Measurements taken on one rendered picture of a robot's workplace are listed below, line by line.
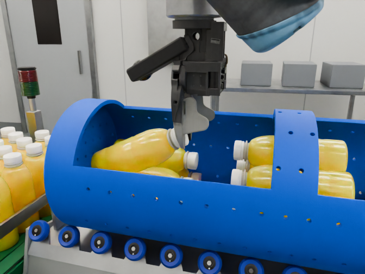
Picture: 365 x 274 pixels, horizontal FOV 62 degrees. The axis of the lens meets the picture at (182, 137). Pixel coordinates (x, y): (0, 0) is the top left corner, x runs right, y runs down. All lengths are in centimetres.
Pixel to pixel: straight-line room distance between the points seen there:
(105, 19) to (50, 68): 103
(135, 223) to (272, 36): 38
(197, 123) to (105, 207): 22
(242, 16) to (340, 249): 36
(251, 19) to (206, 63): 15
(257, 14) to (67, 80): 420
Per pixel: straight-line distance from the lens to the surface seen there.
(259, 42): 36
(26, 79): 121
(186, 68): 49
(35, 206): 84
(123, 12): 413
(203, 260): 60
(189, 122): 51
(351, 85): 332
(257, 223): 50
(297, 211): 49
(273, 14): 35
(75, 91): 444
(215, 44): 50
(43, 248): 76
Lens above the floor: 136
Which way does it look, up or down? 18 degrees down
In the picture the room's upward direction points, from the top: straight up
